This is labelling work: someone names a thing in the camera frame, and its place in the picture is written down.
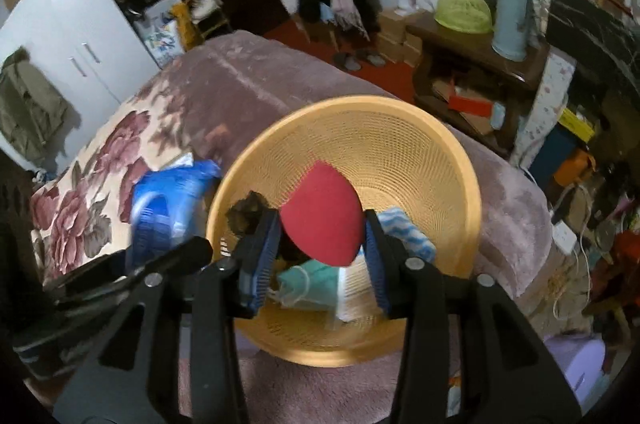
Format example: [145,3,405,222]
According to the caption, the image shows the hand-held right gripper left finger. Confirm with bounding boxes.
[52,209,283,424]

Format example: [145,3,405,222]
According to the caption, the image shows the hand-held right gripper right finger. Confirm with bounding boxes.
[364,209,583,424]

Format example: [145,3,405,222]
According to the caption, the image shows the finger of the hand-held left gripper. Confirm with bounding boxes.
[43,250,131,291]
[52,236,215,311]

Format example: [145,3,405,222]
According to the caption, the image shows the white ribbed cloth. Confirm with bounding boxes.
[334,265,385,323]

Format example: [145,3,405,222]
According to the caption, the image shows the blue striped cloth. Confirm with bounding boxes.
[377,206,437,262]

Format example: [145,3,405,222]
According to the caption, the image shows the black sheer cloth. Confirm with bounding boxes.
[225,190,311,269]

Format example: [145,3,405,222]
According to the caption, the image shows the blue wet wipes packet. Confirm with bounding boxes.
[125,152,223,272]

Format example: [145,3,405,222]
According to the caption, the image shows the green face mask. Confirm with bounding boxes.
[272,261,346,312]

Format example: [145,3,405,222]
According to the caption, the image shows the red makeup sponge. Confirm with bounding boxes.
[279,161,366,267]

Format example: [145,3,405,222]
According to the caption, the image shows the yellow plastic mesh basket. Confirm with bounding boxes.
[206,94,482,367]

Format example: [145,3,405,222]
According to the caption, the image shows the olive green jacket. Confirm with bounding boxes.
[0,48,71,162]

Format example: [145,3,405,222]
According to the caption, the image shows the red flat packet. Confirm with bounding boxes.
[448,94,494,117]

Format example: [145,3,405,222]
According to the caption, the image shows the white power strip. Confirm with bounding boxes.
[552,221,577,255]

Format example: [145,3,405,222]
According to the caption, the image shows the blue box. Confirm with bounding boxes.
[530,126,577,185]

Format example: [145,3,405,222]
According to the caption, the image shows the white floral printed cabinet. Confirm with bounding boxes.
[140,0,184,69]

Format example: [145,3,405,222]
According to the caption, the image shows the small cardboard box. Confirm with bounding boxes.
[376,32,423,67]
[379,10,416,36]

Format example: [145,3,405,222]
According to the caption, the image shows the orange object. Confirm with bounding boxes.
[554,148,597,187]

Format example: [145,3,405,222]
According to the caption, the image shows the dark wooden table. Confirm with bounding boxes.
[406,11,551,155]

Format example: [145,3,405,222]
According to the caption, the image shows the floral curtain cloth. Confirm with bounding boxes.
[519,52,577,165]

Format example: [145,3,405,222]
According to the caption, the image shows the white wardrobe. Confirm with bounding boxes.
[0,0,161,175]

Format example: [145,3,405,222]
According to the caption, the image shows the yellow box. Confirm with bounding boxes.
[557,107,596,143]

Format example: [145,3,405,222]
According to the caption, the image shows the green mesh food cover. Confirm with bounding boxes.
[434,0,494,35]

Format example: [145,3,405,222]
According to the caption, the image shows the teal thermos flask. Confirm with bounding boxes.
[491,0,535,62]

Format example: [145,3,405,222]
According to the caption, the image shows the black marble cabinet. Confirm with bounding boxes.
[545,0,640,90]

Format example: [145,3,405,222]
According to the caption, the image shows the white cable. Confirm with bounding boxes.
[549,183,597,321]

